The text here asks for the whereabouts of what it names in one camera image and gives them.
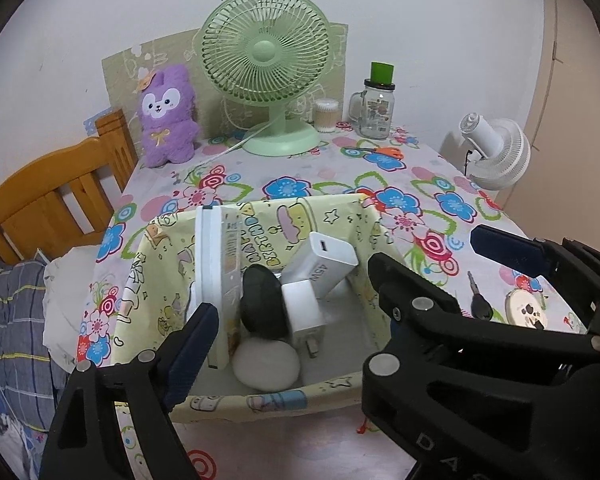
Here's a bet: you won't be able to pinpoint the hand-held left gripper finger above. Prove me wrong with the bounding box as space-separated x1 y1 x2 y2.
39 304 221 480

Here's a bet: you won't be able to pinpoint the black oval mouse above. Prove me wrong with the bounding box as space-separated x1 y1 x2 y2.
241 264 290 340

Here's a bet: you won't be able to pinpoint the white standing fan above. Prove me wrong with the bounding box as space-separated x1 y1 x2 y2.
459 112 532 191

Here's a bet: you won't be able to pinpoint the black head key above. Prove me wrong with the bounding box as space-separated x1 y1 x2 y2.
466 270 495 322

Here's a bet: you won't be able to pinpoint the green desk fan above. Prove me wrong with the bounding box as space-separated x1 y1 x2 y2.
201 0 332 157

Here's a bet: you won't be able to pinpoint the orange handled scissors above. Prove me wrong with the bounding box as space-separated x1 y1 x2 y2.
342 144 406 158

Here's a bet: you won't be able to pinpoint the white plug adapter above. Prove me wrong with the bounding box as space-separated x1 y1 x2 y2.
281 280 327 361

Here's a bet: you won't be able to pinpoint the white box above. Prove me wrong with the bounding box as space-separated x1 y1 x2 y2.
187 204 246 372

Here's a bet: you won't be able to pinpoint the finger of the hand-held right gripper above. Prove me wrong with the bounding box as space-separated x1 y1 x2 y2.
470 224 600 333
367 252 600 358

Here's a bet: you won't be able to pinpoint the plaid blanket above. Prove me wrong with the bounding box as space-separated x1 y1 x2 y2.
0 252 71 480

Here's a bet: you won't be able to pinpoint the glass mug jar green lid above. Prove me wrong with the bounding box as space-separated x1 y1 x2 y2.
349 61 397 141

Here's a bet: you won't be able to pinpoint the round beige compact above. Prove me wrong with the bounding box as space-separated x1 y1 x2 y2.
505 287 551 332

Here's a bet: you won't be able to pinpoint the white round case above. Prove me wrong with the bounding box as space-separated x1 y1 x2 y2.
231 337 301 392

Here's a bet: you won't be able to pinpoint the beige patterned board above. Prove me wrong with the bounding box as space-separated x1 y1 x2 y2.
101 22 348 141

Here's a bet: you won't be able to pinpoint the white rectangular charger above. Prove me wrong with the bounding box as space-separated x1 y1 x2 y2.
281 231 359 302

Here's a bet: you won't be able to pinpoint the cotton swab container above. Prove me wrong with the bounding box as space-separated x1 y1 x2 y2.
314 99 340 133

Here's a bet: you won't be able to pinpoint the purple plush toy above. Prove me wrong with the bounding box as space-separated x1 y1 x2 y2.
137 64 201 168

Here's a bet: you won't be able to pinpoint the white fan cable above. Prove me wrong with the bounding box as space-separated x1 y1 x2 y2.
195 122 276 166

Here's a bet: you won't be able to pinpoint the blue wall sticker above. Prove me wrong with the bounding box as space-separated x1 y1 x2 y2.
82 109 111 136

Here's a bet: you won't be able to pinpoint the yellow fabric storage box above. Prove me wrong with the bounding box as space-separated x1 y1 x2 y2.
111 194 396 426

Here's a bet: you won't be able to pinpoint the beige wardrobe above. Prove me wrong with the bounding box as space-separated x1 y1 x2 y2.
522 0 600 261

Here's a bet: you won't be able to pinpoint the wooden chair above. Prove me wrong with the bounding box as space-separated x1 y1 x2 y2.
0 109 140 266

